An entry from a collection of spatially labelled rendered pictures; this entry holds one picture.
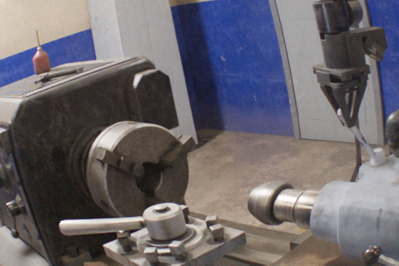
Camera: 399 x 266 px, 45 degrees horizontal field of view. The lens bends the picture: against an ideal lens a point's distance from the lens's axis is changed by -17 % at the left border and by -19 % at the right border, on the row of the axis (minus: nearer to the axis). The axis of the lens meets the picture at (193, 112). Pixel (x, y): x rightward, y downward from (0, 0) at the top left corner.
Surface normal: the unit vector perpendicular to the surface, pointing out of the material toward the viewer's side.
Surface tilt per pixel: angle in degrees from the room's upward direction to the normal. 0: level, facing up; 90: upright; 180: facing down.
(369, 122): 90
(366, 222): 86
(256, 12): 90
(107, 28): 90
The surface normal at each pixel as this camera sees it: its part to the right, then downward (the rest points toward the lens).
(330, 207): -0.71, -0.38
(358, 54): 0.29, 0.15
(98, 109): 0.64, 0.04
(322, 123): -0.74, 0.29
